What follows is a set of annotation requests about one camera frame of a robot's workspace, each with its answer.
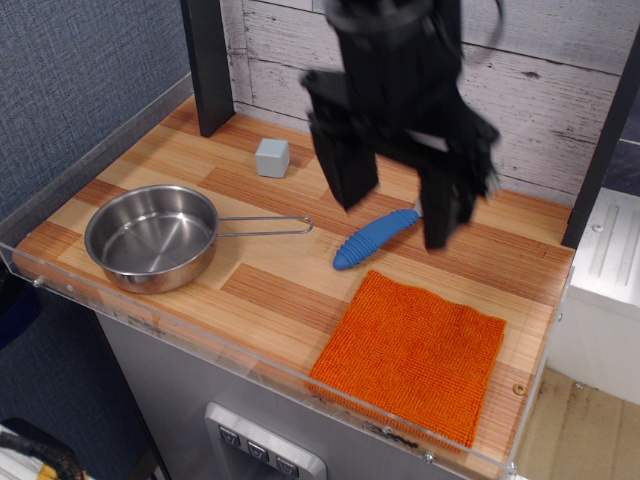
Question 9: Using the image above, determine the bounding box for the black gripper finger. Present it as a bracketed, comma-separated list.
[418, 166, 478, 250]
[309, 117, 378, 210]

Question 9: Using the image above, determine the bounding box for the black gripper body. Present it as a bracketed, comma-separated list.
[301, 12, 499, 196]

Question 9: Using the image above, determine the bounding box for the blue handled metal spoon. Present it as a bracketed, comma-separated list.
[333, 200, 423, 271]

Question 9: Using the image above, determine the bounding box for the orange towel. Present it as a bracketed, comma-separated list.
[310, 270, 506, 448]

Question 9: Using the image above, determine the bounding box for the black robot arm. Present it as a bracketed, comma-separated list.
[301, 1, 499, 250]

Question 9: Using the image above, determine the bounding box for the grey cube block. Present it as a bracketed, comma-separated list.
[255, 138, 290, 178]

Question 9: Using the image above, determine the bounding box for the white side cabinet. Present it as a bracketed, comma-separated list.
[547, 188, 639, 404]

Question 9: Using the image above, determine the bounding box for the stainless steel pan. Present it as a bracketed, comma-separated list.
[84, 185, 314, 294]

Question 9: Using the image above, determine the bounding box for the clear acrylic front guard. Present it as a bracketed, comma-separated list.
[1, 223, 574, 479]

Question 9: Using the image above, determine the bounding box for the grey toy fridge cabinet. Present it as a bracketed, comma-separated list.
[98, 315, 456, 479]

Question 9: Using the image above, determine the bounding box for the silver dispenser button panel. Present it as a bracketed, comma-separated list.
[204, 402, 328, 479]

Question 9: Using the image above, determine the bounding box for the black mesh yellow bag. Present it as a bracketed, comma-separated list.
[1, 429, 88, 479]

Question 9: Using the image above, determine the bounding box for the dark right upright post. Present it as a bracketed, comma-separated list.
[561, 31, 639, 249]

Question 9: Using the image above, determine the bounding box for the dark upright post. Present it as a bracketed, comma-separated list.
[180, 0, 235, 137]
[561, 31, 639, 249]

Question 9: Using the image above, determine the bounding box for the dark left upright post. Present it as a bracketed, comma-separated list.
[180, 0, 235, 137]

